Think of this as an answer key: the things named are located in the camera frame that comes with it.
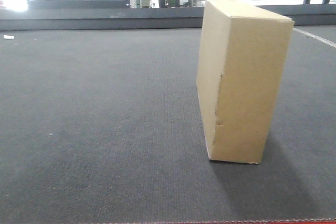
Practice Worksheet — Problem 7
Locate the brown cardboard box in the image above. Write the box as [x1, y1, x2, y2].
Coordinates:
[196, 0, 294, 164]

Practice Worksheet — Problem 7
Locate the dark conveyor side rail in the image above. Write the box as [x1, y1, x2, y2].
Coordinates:
[1, 4, 335, 31]

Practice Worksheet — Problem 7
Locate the white paper scrap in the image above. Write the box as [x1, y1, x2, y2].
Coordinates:
[4, 35, 15, 40]

